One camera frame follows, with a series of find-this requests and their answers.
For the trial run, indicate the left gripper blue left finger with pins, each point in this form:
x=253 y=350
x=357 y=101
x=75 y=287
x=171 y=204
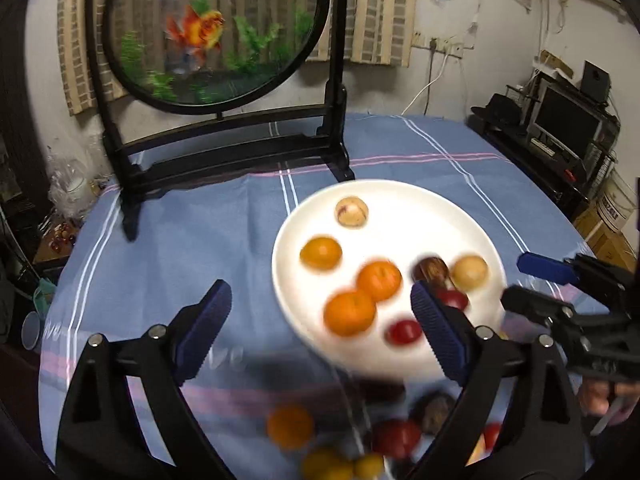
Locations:
x=197 y=327

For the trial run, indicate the round goldfish screen ornament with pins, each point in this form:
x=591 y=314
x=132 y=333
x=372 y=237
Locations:
x=301 y=121

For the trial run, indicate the white oval plate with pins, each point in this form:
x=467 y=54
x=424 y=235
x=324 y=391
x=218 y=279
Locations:
x=344 y=262

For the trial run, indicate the beige checked curtain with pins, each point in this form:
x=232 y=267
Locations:
x=199 y=57

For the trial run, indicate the orange yellow tomato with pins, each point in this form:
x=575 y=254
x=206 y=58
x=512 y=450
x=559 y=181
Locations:
x=321 y=253

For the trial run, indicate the computer monitor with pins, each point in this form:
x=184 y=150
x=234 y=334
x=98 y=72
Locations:
x=561 y=119

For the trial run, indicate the orange mandarin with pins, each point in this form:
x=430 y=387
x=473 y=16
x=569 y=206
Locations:
x=380 y=279
x=349 y=313

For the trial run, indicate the wall power strip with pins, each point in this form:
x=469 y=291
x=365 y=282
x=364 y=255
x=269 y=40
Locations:
x=455 y=45

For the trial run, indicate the orange round fruit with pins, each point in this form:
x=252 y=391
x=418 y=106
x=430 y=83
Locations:
x=290 y=426

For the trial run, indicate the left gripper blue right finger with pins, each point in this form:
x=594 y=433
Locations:
x=446 y=330

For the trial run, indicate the person's right hand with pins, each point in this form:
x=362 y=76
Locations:
x=593 y=396

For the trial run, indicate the small green-tan longan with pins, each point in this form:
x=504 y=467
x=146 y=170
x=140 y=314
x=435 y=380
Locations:
x=369 y=466

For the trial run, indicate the dark brown passion fruit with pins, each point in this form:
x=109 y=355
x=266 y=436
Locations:
x=432 y=270

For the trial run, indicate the small red tomato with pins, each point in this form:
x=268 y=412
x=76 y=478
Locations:
x=403 y=332

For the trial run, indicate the blue striped tablecloth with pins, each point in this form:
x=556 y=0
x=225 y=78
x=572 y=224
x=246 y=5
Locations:
x=189 y=239

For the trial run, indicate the yellow green tomato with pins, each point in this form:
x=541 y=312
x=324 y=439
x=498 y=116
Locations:
x=326 y=463

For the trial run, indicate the large red plum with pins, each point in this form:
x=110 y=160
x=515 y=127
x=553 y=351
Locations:
x=452 y=298

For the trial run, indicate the large tan round fruit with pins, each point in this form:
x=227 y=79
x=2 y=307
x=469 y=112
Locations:
x=469 y=272

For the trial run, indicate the dark purple mangosteen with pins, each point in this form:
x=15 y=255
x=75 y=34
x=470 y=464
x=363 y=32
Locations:
x=431 y=411

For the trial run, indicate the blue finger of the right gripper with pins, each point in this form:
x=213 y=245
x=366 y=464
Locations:
x=536 y=307
x=559 y=272

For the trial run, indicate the cardboard box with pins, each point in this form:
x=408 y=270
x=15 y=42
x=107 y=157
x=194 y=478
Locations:
x=607 y=245

